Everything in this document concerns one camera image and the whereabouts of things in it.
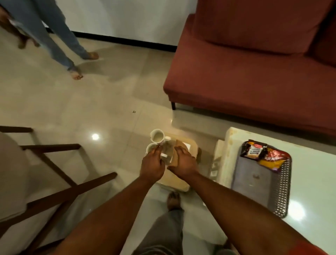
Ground person's left hand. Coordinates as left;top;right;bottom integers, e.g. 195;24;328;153
139;144;166;184

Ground person's right hand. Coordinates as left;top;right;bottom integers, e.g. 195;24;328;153
167;146;200;181

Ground person's left forearm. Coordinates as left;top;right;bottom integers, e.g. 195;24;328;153
51;175;159;255

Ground person's right forearm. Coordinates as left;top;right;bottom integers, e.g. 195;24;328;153
181;172;330;255

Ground light wooden tray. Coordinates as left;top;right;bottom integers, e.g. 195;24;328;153
156;133;199;192

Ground person's bare foot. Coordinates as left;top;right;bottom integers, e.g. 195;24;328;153
167;191;182;211

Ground person's grey trouser leg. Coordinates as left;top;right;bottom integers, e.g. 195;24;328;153
132;208;185;255

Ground dark brown snack packet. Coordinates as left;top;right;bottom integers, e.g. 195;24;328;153
240;140;268;161

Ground grey metal mesh tray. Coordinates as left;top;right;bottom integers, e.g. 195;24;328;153
231;146;292;219

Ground red fabric sofa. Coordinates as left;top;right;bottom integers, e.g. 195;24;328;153
163;0;336;137

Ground red and yellow snack packet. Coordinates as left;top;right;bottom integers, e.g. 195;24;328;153
258;147;291;173

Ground dark wooden chair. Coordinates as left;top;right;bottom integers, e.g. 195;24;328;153
0;126;118;255

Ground white low table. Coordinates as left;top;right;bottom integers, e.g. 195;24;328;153
209;127;336;255

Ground red shirt sleeve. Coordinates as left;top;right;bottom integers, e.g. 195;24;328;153
288;240;329;255

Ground large red sofa cushion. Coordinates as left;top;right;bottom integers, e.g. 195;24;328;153
192;0;334;55

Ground small red sofa cushion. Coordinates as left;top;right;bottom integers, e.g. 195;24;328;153
307;14;336;67

